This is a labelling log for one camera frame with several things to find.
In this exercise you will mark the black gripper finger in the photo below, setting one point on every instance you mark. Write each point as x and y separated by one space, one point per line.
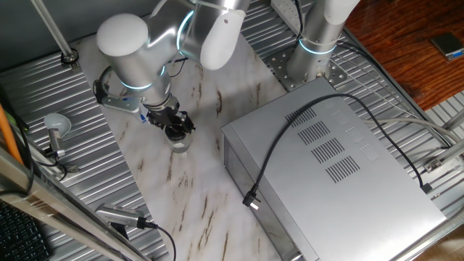
154 121
186 123

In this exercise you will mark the silver metal box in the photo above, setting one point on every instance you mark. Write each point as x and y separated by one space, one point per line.
344 188

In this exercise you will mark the aluminium rail bracket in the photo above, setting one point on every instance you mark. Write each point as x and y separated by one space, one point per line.
435 165

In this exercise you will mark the orange rod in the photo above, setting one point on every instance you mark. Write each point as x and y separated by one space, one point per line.
7 134

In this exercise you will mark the small metal angle bracket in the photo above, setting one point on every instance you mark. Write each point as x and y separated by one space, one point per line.
72 169

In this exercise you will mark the black keyboard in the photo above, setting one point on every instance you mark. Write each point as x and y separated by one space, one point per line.
18 239

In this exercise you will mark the clear glass jar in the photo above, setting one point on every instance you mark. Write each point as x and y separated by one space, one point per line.
179 145

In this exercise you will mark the silver depth camera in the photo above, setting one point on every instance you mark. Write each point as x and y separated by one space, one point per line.
116 215

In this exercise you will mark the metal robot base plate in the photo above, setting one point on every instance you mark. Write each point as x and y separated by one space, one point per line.
279 69

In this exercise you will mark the wrist camera with metal bracket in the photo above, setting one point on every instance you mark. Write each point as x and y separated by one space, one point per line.
121 103

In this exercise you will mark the metal pole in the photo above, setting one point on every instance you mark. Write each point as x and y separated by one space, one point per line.
54 30

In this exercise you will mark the white power strip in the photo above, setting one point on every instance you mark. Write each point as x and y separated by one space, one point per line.
286 11

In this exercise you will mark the aluminium frame bar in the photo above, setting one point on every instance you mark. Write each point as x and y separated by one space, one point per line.
36 195

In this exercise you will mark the white marble board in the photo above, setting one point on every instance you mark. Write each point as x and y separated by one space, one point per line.
188 203

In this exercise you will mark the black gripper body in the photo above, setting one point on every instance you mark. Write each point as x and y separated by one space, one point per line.
165 112

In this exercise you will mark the dark flat device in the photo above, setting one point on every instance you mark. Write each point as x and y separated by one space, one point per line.
449 45

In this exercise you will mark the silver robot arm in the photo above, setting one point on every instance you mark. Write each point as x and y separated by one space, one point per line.
134 69

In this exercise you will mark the black jar lid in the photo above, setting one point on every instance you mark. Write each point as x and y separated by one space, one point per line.
175 133

